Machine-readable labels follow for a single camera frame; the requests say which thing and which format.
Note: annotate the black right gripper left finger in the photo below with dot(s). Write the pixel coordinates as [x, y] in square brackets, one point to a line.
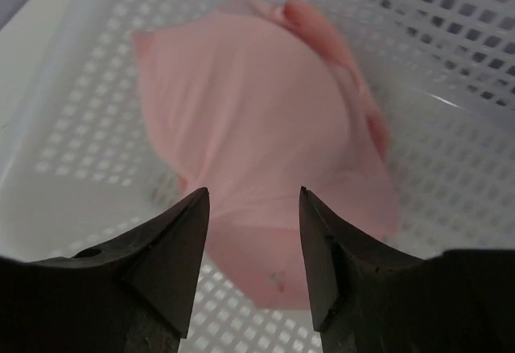
[134, 293]

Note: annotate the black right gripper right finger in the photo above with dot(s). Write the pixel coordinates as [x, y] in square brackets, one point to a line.
[366, 296]

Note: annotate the pink bra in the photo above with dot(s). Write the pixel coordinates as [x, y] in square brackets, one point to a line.
[254, 101]

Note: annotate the white perforated plastic basket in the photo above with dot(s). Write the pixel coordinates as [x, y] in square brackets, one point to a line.
[78, 168]

